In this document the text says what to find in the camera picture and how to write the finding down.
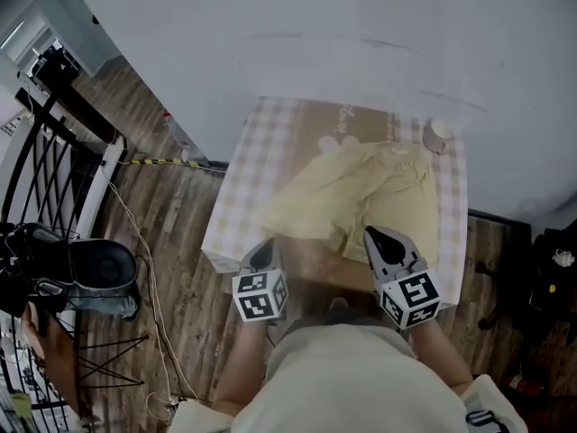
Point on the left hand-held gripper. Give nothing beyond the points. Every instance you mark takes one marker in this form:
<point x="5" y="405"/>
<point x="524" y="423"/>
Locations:
<point x="261" y="296"/>

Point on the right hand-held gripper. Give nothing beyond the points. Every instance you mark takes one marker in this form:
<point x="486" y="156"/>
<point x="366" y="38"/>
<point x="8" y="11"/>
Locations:
<point x="412" y="298"/>

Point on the pale yellow shorts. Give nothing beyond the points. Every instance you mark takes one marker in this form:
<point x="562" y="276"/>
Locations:
<point x="351" y="187"/>

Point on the person's right forearm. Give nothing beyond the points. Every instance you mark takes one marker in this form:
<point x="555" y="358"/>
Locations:
<point x="442" y="359"/>

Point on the person's left forearm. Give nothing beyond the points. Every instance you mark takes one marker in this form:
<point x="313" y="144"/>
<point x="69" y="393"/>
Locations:
<point x="243" y="368"/>

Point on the checked flower tablecloth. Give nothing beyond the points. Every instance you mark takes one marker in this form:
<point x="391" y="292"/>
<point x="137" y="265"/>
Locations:
<point x="252" y="174"/>

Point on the white mug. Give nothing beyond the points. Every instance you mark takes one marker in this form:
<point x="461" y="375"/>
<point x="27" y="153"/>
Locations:
<point x="438" y="133"/>

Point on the person's beige shirt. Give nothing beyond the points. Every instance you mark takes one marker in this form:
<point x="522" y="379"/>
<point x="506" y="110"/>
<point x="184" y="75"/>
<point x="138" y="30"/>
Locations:
<point x="351" y="386"/>

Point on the clear plastic container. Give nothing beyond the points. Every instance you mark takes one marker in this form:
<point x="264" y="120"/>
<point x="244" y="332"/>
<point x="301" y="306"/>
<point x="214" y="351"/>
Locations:
<point x="182" y="138"/>

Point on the black office chair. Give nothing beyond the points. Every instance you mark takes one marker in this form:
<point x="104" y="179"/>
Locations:
<point x="532" y="296"/>

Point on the small white object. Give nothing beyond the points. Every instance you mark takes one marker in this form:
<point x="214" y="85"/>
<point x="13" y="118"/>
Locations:
<point x="563" y="257"/>

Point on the red fire extinguisher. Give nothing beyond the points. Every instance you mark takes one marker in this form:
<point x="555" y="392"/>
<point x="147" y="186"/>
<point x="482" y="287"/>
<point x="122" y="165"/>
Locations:
<point x="520" y="381"/>

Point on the black metal railing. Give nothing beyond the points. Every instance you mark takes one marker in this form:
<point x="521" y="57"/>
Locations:
<point x="90" y="115"/>

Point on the cluster of black wall objects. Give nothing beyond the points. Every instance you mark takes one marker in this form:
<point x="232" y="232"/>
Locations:
<point x="94" y="20"/>

